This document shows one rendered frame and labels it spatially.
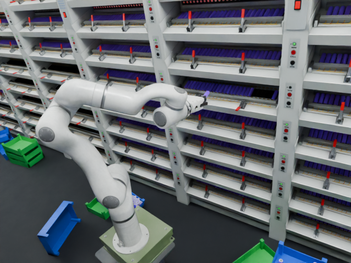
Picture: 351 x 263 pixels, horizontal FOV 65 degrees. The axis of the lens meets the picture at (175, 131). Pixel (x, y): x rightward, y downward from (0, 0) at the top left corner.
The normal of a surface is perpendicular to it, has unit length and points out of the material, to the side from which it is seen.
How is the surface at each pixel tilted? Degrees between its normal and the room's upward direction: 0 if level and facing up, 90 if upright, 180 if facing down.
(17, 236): 0
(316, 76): 19
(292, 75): 90
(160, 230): 1
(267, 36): 109
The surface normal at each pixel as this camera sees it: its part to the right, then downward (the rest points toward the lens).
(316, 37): -0.47, 0.75
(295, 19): -0.54, 0.50
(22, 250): -0.13, -0.84
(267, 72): -0.30, -0.63
